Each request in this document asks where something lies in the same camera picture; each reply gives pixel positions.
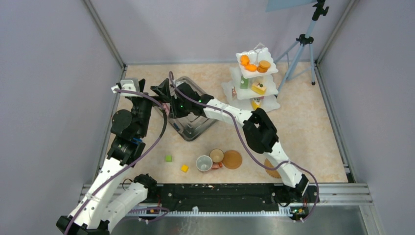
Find yellow cheese cake wedge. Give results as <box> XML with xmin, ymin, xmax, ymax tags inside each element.
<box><xmin>251</xmin><ymin>98</ymin><xmax>262</xmax><ymax>110</ymax></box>

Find white strawberry cake slice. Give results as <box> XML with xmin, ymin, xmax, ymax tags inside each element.
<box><xmin>231</xmin><ymin>87</ymin><xmax>237</xmax><ymax>100</ymax></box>

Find white three-tier serving stand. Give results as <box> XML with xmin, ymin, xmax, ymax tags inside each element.
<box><xmin>221</xmin><ymin>43</ymin><xmax>280</xmax><ymax>112</ymax></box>

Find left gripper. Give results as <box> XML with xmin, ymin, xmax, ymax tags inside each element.
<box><xmin>132</xmin><ymin>78</ymin><xmax>171</xmax><ymax>138</ymax></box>

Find silver metal tray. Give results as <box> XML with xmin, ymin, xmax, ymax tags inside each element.
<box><xmin>167</xmin><ymin>76</ymin><xmax>217</xmax><ymax>141</ymax></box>

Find orange flower cookie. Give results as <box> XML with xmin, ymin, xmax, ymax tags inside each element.
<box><xmin>240</xmin><ymin>54</ymin><xmax>250</xmax><ymax>66</ymax></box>

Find smooth brown round coaster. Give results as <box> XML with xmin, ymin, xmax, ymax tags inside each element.
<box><xmin>222</xmin><ymin>150</ymin><xmax>243</xmax><ymax>169</ymax></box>

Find pink-handled metal tongs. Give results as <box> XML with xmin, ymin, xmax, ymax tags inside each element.
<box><xmin>162</xmin><ymin>103</ymin><xmax>170</xmax><ymax>116</ymax></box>

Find orange round macaron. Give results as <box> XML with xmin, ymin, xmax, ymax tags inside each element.
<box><xmin>258</xmin><ymin>60</ymin><xmax>271</xmax><ymax>70</ymax></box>

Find yellow cube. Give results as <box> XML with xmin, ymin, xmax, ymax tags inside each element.
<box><xmin>181</xmin><ymin>164</ymin><xmax>189</xmax><ymax>173</ymax></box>

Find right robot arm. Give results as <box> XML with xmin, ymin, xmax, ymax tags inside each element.
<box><xmin>171</xmin><ymin>82</ymin><xmax>309</xmax><ymax>202</ymax></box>

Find brown round cookie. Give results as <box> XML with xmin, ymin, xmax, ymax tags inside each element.
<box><xmin>257</xmin><ymin>66</ymin><xmax>268</xmax><ymax>73</ymax></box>

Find orange bear cookie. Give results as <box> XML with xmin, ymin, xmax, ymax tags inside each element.
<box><xmin>244</xmin><ymin>64</ymin><xmax>257</xmax><ymax>72</ymax></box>

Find ribbed brown round coaster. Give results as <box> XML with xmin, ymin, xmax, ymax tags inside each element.
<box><xmin>264</xmin><ymin>159</ymin><xmax>281</xmax><ymax>179</ymax></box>

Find light blue tripod stand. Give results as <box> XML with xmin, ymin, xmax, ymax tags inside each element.
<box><xmin>266</xmin><ymin>0</ymin><xmax>329</xmax><ymax>92</ymax></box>

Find brown cup with red handle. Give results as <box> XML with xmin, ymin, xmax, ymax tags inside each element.
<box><xmin>209</xmin><ymin>149</ymin><xmax>224</xmax><ymax>170</ymax></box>

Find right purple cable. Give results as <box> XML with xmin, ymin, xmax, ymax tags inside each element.
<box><xmin>168</xmin><ymin>71</ymin><xmax>320</xmax><ymax>223</ymax></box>

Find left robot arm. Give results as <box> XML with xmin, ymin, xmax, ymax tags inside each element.
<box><xmin>56</xmin><ymin>79</ymin><xmax>171</xmax><ymax>235</ymax></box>

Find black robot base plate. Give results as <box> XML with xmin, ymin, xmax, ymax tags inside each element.
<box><xmin>145</xmin><ymin>183</ymin><xmax>319</xmax><ymax>212</ymax></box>

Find grey-white cup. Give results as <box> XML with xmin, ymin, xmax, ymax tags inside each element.
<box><xmin>195</xmin><ymin>155</ymin><xmax>213</xmax><ymax>172</ymax></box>

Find green cake cube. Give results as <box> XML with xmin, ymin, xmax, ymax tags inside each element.
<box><xmin>240</xmin><ymin>76</ymin><xmax>249</xmax><ymax>90</ymax></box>

